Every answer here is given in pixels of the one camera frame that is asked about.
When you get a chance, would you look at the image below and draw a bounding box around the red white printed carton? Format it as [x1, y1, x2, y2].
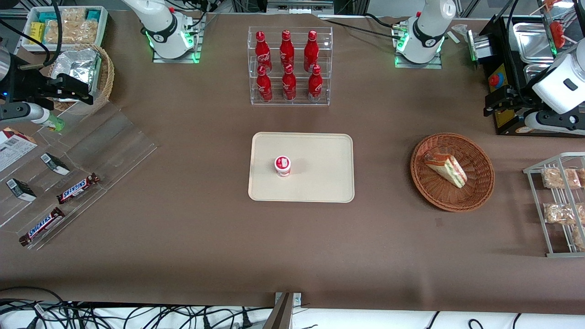
[0, 128, 38, 172]

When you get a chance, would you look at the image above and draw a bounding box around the snickers chocolate bar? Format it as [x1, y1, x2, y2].
[19, 207, 65, 247]
[57, 173, 100, 204]

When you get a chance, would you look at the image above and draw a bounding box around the brown wicker basket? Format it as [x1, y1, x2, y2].
[410, 133, 495, 212]

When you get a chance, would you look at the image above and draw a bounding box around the grey wire rack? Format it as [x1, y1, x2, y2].
[523, 152, 585, 258]

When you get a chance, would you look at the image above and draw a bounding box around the large steel tray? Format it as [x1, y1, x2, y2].
[513, 23, 556, 64]

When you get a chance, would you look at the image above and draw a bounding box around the white plastic bin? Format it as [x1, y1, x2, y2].
[21, 5, 109, 54]

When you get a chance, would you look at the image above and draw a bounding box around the clear bag of crackers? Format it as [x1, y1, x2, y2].
[59, 8, 87, 23]
[46, 21, 99, 45]

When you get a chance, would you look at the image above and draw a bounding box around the triangle sandwich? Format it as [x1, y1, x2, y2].
[423, 152, 468, 189]

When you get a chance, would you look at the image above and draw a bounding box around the clear acrylic stepped display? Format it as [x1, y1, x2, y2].
[0, 103, 158, 251]

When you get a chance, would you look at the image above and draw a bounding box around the tangled black cable bundle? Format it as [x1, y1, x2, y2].
[0, 287, 275, 329]

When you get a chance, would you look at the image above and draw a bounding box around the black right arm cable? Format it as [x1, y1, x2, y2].
[0, 0, 63, 69]

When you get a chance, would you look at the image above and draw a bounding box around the silver foil bag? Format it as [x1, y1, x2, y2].
[49, 48, 102, 99]

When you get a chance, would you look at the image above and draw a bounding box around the brown table cover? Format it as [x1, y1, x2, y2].
[0, 10, 585, 316]

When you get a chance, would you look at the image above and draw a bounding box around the red cola bottle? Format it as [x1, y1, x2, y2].
[308, 65, 324, 102]
[255, 65, 274, 102]
[282, 64, 297, 101]
[279, 30, 296, 69]
[303, 31, 319, 72]
[255, 31, 273, 74]

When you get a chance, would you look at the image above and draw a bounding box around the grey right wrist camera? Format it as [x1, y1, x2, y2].
[0, 102, 52, 125]

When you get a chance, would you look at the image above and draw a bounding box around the red emergency stop button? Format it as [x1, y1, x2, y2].
[488, 64, 509, 92]

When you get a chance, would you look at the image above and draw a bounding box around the red sausage on stick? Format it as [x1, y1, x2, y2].
[548, 21, 577, 50]

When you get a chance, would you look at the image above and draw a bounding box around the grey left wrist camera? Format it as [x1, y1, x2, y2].
[525, 111, 585, 134]

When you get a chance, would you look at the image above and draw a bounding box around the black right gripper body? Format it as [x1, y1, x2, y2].
[4, 64, 60, 102]

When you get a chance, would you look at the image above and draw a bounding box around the black food warmer case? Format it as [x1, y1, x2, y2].
[475, 14, 585, 138]

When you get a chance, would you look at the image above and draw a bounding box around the crumpled clear plastic wrapper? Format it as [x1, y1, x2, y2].
[450, 24, 472, 44]

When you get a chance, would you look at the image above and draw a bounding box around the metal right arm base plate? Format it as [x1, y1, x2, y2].
[152, 14, 202, 64]

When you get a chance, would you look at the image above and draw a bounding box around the clear acrylic bottle rack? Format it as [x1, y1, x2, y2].
[248, 26, 333, 106]

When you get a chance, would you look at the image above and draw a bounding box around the light wicker basket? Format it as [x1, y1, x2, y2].
[48, 43, 115, 115]

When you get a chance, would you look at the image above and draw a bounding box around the aluminium frame rail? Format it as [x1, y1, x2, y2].
[265, 0, 336, 14]

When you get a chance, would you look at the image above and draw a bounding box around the small steel tray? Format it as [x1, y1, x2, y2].
[523, 64, 549, 85]

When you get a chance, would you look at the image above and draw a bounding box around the beige plastic tray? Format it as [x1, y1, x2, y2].
[248, 132, 355, 203]

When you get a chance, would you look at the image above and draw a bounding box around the small black white box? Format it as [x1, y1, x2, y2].
[40, 153, 70, 175]
[6, 178, 37, 202]

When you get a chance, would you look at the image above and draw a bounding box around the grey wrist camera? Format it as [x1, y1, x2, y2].
[0, 102, 52, 125]
[525, 111, 585, 134]

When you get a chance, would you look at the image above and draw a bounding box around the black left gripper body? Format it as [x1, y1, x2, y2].
[502, 87, 544, 120]

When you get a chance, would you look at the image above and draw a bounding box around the small steel box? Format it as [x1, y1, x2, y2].
[466, 31, 493, 62]

